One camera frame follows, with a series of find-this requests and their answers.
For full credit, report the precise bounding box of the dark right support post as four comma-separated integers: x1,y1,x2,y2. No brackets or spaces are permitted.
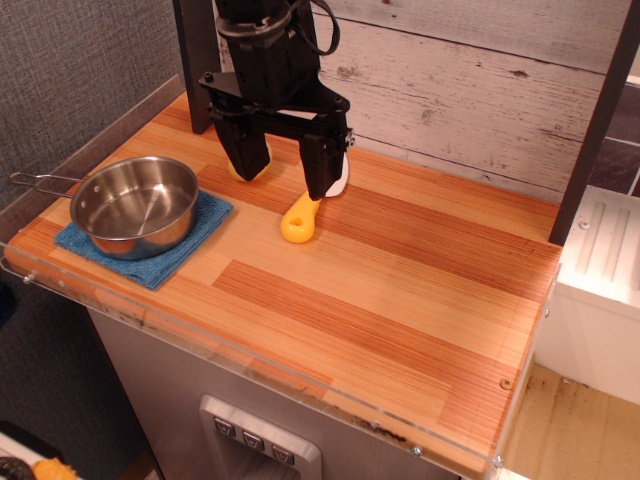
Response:
548,0,639,246

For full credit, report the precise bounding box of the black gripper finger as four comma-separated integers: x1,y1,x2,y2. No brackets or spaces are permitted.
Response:
210,111,267,179
299,134,347,200

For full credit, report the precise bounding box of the dark support post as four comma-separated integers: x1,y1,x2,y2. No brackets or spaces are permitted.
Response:
172,0,221,134
548,0,639,246

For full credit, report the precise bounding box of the yellow toy potato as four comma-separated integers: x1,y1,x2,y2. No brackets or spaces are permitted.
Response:
226,140,273,183

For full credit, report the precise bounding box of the yellow black object bottom left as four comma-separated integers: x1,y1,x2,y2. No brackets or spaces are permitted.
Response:
1,456,79,480

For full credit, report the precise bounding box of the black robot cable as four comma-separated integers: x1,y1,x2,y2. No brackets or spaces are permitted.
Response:
292,0,341,56

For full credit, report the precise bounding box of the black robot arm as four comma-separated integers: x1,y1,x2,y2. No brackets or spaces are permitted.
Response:
199,1,352,200

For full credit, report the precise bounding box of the clear acrylic table edge guard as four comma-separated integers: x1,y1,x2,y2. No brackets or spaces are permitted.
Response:
7,238,560,479

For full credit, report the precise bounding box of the yellow handled white toy knife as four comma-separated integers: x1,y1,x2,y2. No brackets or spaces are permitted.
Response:
280,154,350,244

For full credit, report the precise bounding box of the blue folded cloth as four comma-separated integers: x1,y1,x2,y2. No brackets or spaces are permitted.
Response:
54,191,233,291

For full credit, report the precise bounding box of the white toy sink unit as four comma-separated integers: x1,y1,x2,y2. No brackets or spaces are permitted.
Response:
534,187,639,403

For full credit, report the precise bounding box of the stainless steel pot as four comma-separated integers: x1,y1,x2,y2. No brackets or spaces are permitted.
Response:
9,156,199,260

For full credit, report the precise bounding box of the dark left support post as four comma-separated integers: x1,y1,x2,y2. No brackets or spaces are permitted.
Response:
172,0,221,134

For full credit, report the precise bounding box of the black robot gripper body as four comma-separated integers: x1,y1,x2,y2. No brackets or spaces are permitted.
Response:
199,18,352,150

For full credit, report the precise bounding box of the grey dispenser panel with buttons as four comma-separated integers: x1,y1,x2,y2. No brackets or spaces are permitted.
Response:
199,395,323,479

